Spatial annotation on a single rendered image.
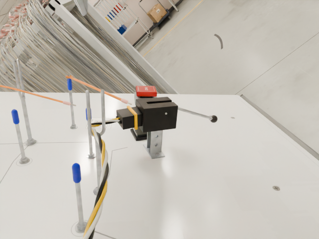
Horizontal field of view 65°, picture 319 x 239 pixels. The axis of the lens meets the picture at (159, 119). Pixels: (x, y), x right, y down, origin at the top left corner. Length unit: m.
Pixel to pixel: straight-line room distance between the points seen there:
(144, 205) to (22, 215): 0.14
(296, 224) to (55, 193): 0.30
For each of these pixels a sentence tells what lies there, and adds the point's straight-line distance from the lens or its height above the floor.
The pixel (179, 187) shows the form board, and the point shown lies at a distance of 0.36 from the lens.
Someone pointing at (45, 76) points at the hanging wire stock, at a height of 1.29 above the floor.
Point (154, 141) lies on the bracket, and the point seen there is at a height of 1.10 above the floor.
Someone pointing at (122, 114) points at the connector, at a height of 1.17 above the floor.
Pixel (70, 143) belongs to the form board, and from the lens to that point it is 0.46.
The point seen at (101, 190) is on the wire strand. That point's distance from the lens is 0.21.
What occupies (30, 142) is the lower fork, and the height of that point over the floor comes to 1.23.
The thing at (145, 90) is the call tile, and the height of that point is 1.10.
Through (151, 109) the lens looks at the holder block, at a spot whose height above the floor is 1.15.
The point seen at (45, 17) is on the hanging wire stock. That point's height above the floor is 1.42.
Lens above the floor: 1.28
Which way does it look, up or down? 24 degrees down
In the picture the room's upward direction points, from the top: 48 degrees counter-clockwise
